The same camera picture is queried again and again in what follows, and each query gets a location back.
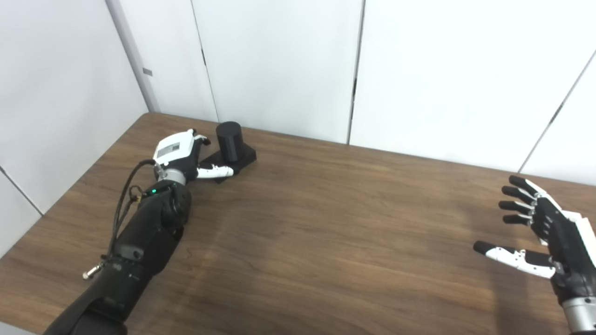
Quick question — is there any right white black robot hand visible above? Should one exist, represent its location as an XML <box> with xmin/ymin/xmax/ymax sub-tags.
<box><xmin>473</xmin><ymin>175</ymin><xmax>596</xmax><ymax>306</ymax></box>

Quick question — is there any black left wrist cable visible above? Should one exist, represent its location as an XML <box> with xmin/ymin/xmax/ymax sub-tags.
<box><xmin>82</xmin><ymin>159</ymin><xmax>157</xmax><ymax>280</ymax></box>

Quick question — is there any black peg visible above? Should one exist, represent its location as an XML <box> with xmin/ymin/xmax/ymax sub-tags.
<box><xmin>198</xmin><ymin>121</ymin><xmax>257</xmax><ymax>185</ymax></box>

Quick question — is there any white square piece with hole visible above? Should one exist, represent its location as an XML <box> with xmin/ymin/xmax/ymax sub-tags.
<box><xmin>539</xmin><ymin>210</ymin><xmax>588</xmax><ymax>246</ymax></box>

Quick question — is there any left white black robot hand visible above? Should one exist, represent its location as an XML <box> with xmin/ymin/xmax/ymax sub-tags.
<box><xmin>153</xmin><ymin>129</ymin><xmax>235</xmax><ymax>183</ymax></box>

